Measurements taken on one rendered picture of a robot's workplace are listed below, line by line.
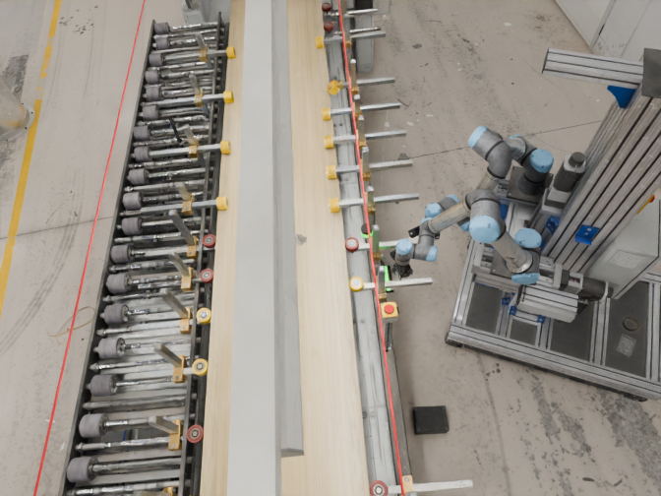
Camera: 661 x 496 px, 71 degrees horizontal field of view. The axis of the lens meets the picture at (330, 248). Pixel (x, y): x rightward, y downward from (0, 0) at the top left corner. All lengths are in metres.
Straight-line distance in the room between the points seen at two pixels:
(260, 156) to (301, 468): 1.63
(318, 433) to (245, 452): 1.58
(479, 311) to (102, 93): 4.29
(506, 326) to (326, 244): 1.33
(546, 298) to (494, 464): 1.18
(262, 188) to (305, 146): 2.20
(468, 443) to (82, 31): 5.85
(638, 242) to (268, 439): 2.13
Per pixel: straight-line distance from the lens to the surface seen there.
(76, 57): 6.27
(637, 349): 3.54
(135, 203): 3.29
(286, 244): 0.97
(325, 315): 2.48
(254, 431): 0.76
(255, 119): 1.08
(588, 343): 3.43
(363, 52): 4.87
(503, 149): 2.30
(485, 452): 3.29
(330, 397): 2.35
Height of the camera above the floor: 3.19
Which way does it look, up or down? 60 degrees down
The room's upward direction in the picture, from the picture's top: 9 degrees counter-clockwise
